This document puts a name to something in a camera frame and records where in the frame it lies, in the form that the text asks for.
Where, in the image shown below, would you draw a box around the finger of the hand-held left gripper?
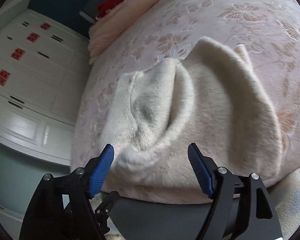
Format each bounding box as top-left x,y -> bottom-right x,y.
94,191 -> 120,230

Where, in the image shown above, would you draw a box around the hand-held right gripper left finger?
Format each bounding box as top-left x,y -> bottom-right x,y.
19,144 -> 115,240

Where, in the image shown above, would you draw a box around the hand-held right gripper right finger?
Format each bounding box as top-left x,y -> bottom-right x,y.
187,142 -> 283,240

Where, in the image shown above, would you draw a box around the cream sweater with black hearts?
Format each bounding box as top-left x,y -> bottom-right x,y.
101,37 -> 284,188

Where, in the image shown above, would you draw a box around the white wardrobe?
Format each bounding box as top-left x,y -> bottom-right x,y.
0,9 -> 92,167

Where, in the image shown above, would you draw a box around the pink folded duvet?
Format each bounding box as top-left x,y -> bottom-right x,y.
87,0 -> 190,64

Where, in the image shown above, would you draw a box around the pink butterfly blanket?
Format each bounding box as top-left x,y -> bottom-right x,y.
70,0 -> 300,204

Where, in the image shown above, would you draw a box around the blue padded headboard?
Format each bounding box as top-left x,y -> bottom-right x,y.
79,0 -> 130,24

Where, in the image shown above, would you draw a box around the red cloth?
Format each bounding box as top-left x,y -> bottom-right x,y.
96,0 -> 129,19

